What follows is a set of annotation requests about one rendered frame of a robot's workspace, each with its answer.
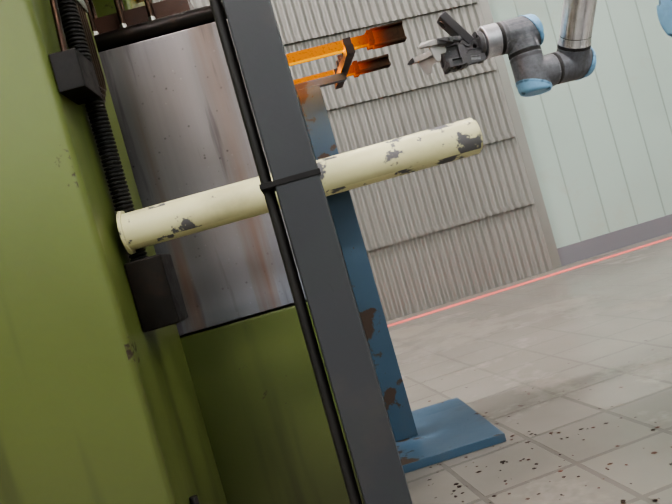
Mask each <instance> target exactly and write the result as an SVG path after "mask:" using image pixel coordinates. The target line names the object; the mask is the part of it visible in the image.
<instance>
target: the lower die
mask: <svg viewBox="0 0 672 504"><path fill-rule="evenodd" d="M151 8H152V11H153V15H154V16H155V18H156V19H158V18H162V17H166V16H170V15H173V14H177V13H181V12H185V11H189V10H192V9H194V6H192V4H191V2H190V0H163V1H160V2H156V3H152V4H151ZM122 13H123V17H124V20H125V23H126V24H127V27H128V26H132V25H135V24H139V23H143V22H147V21H149V20H148V17H149V16H148V13H147V9H146V6H145V5H144V6H141V7H137V8H133V9H129V10H125V11H122ZM94 23H95V26H96V30H97V31H98V32H99V34H101V33H105V32H109V31H113V30H116V29H120V26H119V25H120V22H119V18H118V15H117V13H114V14H110V15H106V16H103V17H99V18H95V19H94Z"/></svg>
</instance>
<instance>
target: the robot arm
mask: <svg viewBox="0 0 672 504"><path fill-rule="evenodd" d="M596 5H597V0H564V2H563V10H562V18H561V26H560V34H559V40H558V44H557V51H556V52H552V53H549V54H545V55H543V53H542V50H541V46H540V45H541V44H542V43H543V41H544V36H545V35H544V28H543V25H542V23H541V21H540V19H539V18H538V17H537V16H536V15H534V14H528V15H520V16H518V17H515V18H511V19H507V20H504V21H500V22H496V23H491V24H488V25H484V26H480V27H479V28H478V30H477V31H475V32H473V34H472V36H471V35H470V34H469V33H468V32H467V31H466V30H465V29H464V28H463V27H462V26H461V25H460V24H459V23H457V22H456V21H455V20H454V19H453V18H452V17H451V16H450V15H449V14H448V13H447V12H445V11H444V12H443V13H442V14H441V15H440V16H439V18H438V20H437V24H438V25H439V26H440V27H441V28H442V29H443V30H444V31H446V32H447V33H448V34H449V35H450V36H448V37H442V38H437V39H433V40H429V41H426V42H422V43H421V44H420V45H419V46H418V47H417V48H418V49H425V48H429V50H430V51H427V52H426V53H424V54H421V55H418V56H416V57H413V58H411V60H410V61H409V62H408V63H407V65H408V66H409V65H413V64H416V63H418V64H419V65H420V67H421V68H422V70H423V72H424V73H425V74H426V75H429V74H431V73H432V68H433V65H434V64H436V63H438V62H440V65H441V68H443V72H444V75H445V74H449V73H453V72H456V71H460V70H464V69H466V68H467V67H468V66H469V65H473V64H477V63H478V64H481V63H484V61H485V60H486V59H488V58H492V57H496V56H500V55H504V54H508V58H509V61H510V65H511V69H512V72H513V76H514V79H515V86H516V87H517V89H518V92H519V94H520V96H522V97H531V96H535V95H540V94H543V93H546V92H548V91H550V90H551V89H552V86H555V85H557V84H561V83H566V82H570V81H574V80H575V81H577V80H580V79H582V78H585V77H588V76H589V75H591V74H592V72H593V71H594V69H595V67H596V62H597V59H596V53H595V50H594V49H593V48H592V47H591V37H592V31H593V24H594V18H595V11H596ZM656 8H657V15H658V19H659V22H660V24H661V26H662V28H663V30H664V31H665V32H666V34H667V35H668V36H670V37H672V0H659V5H657V7H656Z"/></svg>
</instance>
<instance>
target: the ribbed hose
mask: <svg viewBox="0 0 672 504"><path fill-rule="evenodd" d="M57 4H58V8H59V12H60V17H61V21H62V25H63V29H64V33H65V37H66V40H67V44H68V47H69V49H71V48H75V49H77V50H78V51H79V52H80V53H81V54H82V55H83V56H84V57H86V58H87V59H88V60H89V61H90V62H91V63H92V64H93V62H92V58H91V54H90V51H89V47H88V44H87V42H86V41H87V40H86V38H85V34H84V30H83V26H82V23H81V19H80V16H79V12H78V9H77V5H76V3H75V0H57ZM85 104H86V105H85V107H86V108H87V109H86V110H87V112H88V113H87V114H88V116H90V117H89V120H91V121H90V124H92V125H91V128H93V129H92V131H93V132H94V133H93V135H94V136H95V137H94V138H95V140H96V141H95V142H96V144H98V145H97V148H99V149H98V152H100V153H99V155H100V156H101V157H100V159H101V160H102V161H101V163H102V164H103V165H102V166H103V168H104V169H103V170H104V171H105V175H106V179H107V180H108V181H107V183H109V185H108V187H110V189H109V191H111V193H110V194H111V195H112V197H111V198H112V199H114V200H113V203H115V204H114V207H116V208H115V211H117V212H119V211H124V212H125V213H128V212H131V211H135V208H133V207H134V205H133V204H132V203H133V201H132V200H131V199H132V198H131V196H130V195H131V194H130V193H129V189H128V185H127V184H126V183H127V181H125V179H126V177H124V175H125V173H123V171H124V170H123V169H121V168H122V167H123V166H122V165H120V164H121V161H119V160H120V157H118V156H119V153H117V152H118V149H116V148H117V145H115V144H116V142H115V141H114V140H115V138H114V137H113V136H114V135H113V133H112V132H113V131H112V129H111V125H110V121H109V118H108V114H107V110H106V109H105V108H106V107H105V105H104V104H105V103H104V102H103V98H102V99H99V100H95V101H93V102H92V103H90V102H88V103H85ZM117 212H116V214H117ZM145 250H146V248H140V249H136V253H135V254H129V253H127V254H129V255H130V256H129V258H130V259H131V260H130V262H128V263H125V264H124V268H125V271H126V275H127V278H128V282H129V285H130V289H131V292H132V296H133V299H134V303H135V306H136V310H137V313H138V317H139V320H140V324H141V327H142V331H143V332H149V331H152V330H156V329H159V328H163V327H166V326H170V325H173V324H177V323H179V322H181V321H183V320H185V319H186V318H188V314H187V311H186V307H185V304H184V300H183V297H182V293H181V290H180V286H179V283H178V279H177V276H176V272H175V269H174V265H173V262H172V258H171V255H170V254H156V255H153V256H149V257H148V256H147V255H146V254H147V252H146V251H145Z"/></svg>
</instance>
